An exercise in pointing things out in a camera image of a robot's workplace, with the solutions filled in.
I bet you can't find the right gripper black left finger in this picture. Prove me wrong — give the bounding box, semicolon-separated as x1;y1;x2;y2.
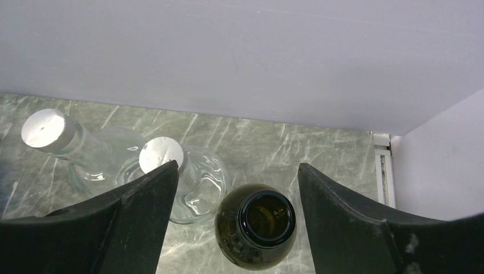
1;161;179;273

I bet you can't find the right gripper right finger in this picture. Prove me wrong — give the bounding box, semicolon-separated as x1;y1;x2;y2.
298;163;483;273

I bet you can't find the clear glass bottle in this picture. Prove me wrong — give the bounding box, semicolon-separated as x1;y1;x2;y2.
134;136;231;225
21;108;146;198

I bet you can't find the olive green bottle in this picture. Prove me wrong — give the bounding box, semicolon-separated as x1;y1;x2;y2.
214;184;297;271

